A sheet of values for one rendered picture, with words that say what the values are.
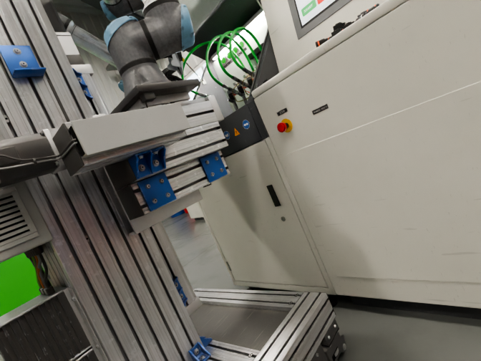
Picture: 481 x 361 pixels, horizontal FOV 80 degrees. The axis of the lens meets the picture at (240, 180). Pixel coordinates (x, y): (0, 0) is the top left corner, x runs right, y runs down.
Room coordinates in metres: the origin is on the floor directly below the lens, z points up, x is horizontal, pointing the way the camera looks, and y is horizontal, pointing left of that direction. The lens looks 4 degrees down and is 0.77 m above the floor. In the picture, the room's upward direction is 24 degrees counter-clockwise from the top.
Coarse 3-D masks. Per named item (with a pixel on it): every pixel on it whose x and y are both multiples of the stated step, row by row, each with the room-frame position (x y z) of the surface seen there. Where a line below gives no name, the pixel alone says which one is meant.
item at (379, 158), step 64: (384, 0) 0.96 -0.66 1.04; (448, 0) 0.67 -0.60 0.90; (320, 64) 0.92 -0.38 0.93; (384, 64) 0.80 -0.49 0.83; (448, 64) 0.70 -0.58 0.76; (320, 128) 0.99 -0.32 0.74; (384, 128) 0.84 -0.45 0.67; (448, 128) 0.73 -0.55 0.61; (320, 192) 1.06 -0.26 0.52; (384, 192) 0.89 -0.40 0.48; (448, 192) 0.77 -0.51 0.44; (384, 256) 0.95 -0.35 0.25; (448, 256) 0.81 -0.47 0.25
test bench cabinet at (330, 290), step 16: (272, 144) 1.16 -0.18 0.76; (288, 192) 1.17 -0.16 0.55; (208, 224) 1.67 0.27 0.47; (304, 224) 1.16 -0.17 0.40; (224, 256) 1.67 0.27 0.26; (320, 256) 1.16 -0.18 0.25; (256, 288) 1.65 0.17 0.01; (272, 288) 1.44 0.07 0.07; (288, 288) 1.35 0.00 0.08; (304, 288) 1.27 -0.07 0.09; (320, 288) 1.21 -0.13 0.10
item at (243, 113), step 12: (240, 108) 1.22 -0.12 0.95; (228, 120) 1.29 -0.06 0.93; (240, 120) 1.24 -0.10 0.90; (252, 120) 1.19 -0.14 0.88; (228, 132) 1.31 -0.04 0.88; (240, 132) 1.26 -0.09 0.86; (252, 132) 1.21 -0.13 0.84; (228, 144) 1.33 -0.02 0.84; (240, 144) 1.28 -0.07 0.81; (252, 144) 1.24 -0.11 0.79
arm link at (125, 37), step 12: (120, 24) 0.85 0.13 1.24; (132, 24) 0.87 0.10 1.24; (144, 24) 0.87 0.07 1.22; (108, 36) 0.87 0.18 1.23; (120, 36) 0.85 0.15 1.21; (132, 36) 0.86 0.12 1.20; (144, 36) 0.86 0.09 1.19; (108, 48) 0.89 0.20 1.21; (120, 48) 0.86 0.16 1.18; (132, 48) 0.86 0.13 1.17; (144, 48) 0.87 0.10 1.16; (120, 60) 0.86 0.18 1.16; (132, 60) 0.86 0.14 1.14; (156, 60) 0.94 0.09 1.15
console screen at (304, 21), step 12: (288, 0) 1.24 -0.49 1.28; (300, 0) 1.20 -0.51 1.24; (312, 0) 1.15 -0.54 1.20; (324, 0) 1.11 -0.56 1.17; (336, 0) 1.08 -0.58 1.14; (348, 0) 1.05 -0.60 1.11; (300, 12) 1.20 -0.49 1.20; (312, 12) 1.16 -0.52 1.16; (324, 12) 1.12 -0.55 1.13; (300, 24) 1.20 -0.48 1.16; (312, 24) 1.16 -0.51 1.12; (300, 36) 1.21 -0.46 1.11
